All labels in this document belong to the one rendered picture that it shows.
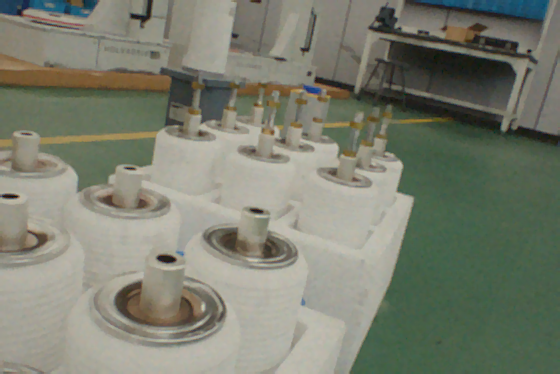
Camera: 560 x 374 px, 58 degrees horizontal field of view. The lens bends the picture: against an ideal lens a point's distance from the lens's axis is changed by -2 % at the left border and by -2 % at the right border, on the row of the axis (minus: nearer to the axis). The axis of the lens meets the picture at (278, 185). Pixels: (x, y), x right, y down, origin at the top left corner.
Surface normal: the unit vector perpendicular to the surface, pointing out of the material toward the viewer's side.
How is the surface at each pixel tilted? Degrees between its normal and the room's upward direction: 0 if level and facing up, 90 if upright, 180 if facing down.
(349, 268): 90
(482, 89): 90
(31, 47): 90
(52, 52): 90
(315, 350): 0
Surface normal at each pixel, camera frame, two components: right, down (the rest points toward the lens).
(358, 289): -0.36, 0.18
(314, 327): 0.20, -0.94
